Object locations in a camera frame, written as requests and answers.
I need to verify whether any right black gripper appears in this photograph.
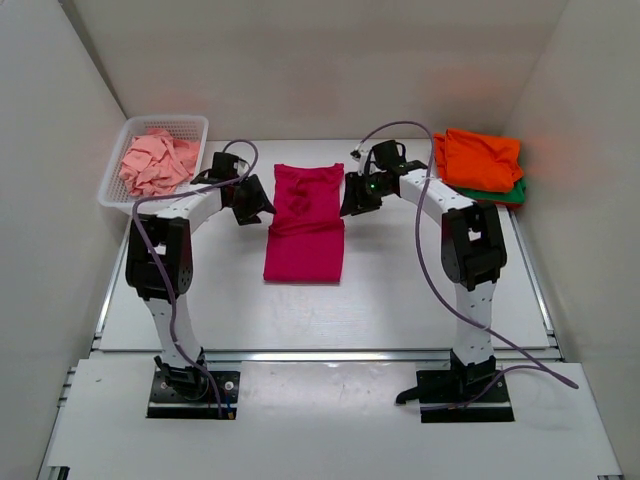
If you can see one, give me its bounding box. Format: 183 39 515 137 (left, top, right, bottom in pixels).
341 172 393 218

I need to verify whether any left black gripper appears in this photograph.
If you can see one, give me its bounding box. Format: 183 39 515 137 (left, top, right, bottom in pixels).
227 174 276 226

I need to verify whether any magenta t shirt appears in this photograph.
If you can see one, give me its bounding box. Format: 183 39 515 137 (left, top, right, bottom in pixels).
263 163 345 284

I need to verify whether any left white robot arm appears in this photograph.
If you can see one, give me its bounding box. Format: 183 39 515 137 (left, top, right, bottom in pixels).
125 150 276 401

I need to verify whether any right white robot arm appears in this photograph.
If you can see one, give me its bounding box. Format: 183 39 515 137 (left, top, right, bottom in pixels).
340 140 507 404

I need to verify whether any orange folded t shirt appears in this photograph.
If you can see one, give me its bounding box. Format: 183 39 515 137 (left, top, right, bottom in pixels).
434 128 524 193

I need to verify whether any pink t shirt in basket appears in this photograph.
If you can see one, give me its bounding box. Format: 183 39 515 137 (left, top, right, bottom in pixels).
119 128 200 197

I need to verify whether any white plastic basket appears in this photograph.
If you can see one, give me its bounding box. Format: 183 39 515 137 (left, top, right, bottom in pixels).
98 115 209 214

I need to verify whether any red folded t shirt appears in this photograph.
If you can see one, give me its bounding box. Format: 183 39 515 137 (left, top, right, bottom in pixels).
473 199 524 210

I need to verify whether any green folded t shirt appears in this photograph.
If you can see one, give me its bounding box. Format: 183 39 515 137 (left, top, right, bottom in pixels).
455 177 527 204

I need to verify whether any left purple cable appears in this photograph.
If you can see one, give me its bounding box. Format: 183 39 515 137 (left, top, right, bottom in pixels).
130 139 260 419

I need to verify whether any purple cable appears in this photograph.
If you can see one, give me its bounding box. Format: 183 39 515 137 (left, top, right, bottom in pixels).
357 120 580 411
130 139 260 419

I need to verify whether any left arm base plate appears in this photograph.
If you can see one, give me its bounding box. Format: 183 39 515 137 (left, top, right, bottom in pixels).
146 369 241 421

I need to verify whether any aluminium table rail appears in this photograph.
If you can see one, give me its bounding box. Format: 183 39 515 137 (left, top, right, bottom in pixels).
89 347 562 363

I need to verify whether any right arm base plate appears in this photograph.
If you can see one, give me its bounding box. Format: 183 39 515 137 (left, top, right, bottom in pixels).
395 370 515 424

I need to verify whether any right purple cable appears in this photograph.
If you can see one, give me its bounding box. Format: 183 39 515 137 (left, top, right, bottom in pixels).
357 120 580 411

